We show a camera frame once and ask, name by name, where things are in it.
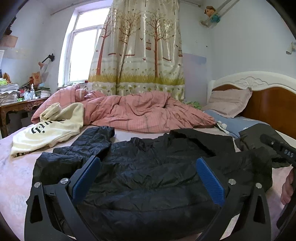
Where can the wooden side table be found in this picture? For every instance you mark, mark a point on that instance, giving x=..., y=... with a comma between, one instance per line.
x=16, y=107

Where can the green cloth by pillow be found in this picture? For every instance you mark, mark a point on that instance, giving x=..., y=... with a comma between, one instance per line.
x=194, y=104

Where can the blue patterned pillow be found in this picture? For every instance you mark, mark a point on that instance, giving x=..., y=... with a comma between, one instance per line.
x=233, y=126

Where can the plush toy on shelf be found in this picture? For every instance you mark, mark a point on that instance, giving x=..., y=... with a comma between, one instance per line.
x=210, y=12

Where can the white and wood headboard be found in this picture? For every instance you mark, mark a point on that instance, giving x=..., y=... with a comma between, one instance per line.
x=272, y=101

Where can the black puffer jacket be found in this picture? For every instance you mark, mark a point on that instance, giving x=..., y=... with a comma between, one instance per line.
x=148, y=189

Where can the clear spray bottle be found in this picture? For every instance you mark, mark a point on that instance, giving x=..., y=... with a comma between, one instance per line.
x=32, y=92

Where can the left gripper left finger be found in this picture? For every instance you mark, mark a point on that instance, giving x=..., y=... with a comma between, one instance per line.
x=41, y=222

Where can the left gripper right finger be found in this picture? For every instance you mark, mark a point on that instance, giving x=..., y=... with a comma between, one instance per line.
x=243, y=214

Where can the cream printed sweatshirt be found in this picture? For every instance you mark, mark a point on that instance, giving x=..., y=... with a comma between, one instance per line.
x=56, y=125

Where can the tree print curtain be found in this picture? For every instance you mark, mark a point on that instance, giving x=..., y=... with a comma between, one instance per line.
x=139, y=50

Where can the window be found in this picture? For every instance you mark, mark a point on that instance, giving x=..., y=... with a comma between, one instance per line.
x=79, y=45

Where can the pink bed sheet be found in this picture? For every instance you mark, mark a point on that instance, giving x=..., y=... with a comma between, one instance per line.
x=17, y=174

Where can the person's right hand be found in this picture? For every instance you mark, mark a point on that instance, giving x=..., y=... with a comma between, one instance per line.
x=287, y=189

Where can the pink checked quilt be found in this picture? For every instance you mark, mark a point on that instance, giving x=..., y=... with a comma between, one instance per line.
x=148, y=112

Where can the stack of papers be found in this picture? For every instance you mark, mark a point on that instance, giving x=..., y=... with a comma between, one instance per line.
x=9, y=94

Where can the folded dark green garment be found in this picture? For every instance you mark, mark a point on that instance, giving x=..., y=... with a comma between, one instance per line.
x=250, y=139

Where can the black wall lamp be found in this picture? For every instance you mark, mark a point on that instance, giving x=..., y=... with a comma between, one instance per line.
x=49, y=58

